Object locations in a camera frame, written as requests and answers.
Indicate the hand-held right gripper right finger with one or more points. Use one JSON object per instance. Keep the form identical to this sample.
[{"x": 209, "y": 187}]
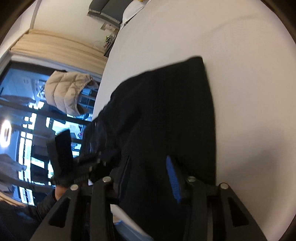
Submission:
[{"x": 173, "y": 180}]

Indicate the bed with white sheet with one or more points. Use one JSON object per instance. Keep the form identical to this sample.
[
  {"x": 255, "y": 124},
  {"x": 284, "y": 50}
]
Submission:
[{"x": 242, "y": 69}]

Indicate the person's left hand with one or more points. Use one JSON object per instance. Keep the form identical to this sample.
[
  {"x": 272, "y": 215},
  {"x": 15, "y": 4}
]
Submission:
[{"x": 60, "y": 192}]

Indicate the black pants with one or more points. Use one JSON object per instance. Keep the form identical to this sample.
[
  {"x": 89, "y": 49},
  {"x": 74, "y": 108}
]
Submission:
[{"x": 161, "y": 115}]

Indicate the yellow cushion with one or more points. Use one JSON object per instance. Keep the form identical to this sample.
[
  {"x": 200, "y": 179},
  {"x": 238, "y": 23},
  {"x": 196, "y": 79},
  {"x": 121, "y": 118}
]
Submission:
[{"x": 143, "y": 0}]

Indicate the beige puffer jacket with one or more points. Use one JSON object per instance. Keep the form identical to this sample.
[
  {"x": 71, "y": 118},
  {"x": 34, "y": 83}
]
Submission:
[{"x": 64, "y": 90}]

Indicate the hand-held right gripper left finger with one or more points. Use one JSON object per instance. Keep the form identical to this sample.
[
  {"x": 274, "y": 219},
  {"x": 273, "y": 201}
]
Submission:
[{"x": 101, "y": 197}]

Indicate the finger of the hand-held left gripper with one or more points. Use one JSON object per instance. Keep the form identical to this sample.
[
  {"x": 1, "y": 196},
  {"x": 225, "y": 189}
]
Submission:
[
  {"x": 62, "y": 150},
  {"x": 90, "y": 141}
]

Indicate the large window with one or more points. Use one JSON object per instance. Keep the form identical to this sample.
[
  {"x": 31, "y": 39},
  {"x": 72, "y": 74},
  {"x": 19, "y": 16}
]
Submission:
[{"x": 18, "y": 88}]

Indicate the grey nightstand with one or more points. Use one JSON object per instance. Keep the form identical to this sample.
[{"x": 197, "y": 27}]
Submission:
[{"x": 108, "y": 49}]

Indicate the beige curtain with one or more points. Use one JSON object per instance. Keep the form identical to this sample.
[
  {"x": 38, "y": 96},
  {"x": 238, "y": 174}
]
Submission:
[{"x": 57, "y": 46}]

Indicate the person's left forearm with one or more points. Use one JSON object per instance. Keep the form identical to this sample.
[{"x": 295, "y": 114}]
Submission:
[{"x": 32, "y": 215}]

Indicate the white pillow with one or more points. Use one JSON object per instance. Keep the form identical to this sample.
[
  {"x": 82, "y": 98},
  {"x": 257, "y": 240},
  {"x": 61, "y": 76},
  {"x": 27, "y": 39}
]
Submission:
[{"x": 131, "y": 9}]

